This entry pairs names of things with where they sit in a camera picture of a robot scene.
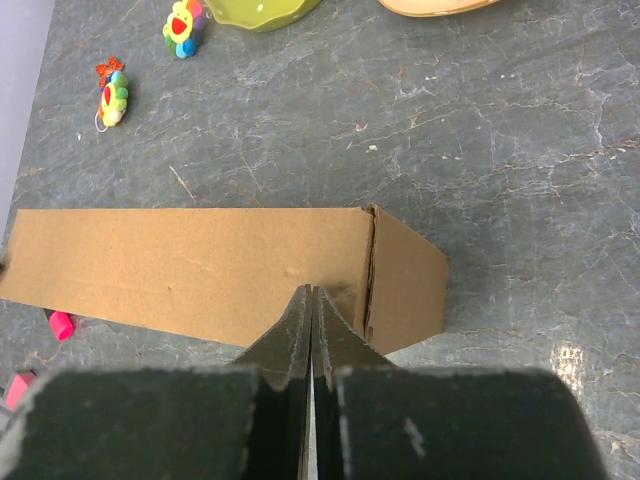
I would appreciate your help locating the flower plush keychain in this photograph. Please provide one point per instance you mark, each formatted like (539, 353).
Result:
(113, 102)

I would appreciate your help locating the pink black marker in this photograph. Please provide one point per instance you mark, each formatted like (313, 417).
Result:
(60, 323)

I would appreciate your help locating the cream plate with branch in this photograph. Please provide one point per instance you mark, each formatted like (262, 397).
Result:
(433, 8)

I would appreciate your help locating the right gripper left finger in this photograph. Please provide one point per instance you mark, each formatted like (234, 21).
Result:
(244, 420)

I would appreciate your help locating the green polka dot plate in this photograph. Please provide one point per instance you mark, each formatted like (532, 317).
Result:
(260, 15)

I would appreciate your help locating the rainbow flower plush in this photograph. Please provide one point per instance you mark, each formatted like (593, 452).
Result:
(184, 27)

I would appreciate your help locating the pink eraser block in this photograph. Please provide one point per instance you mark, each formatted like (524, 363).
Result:
(17, 388)

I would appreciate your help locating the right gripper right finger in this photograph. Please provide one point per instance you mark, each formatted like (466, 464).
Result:
(375, 420)

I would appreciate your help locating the small orange flower toy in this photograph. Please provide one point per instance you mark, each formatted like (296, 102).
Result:
(105, 70)

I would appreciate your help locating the brown cardboard box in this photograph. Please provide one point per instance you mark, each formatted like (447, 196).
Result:
(227, 274)

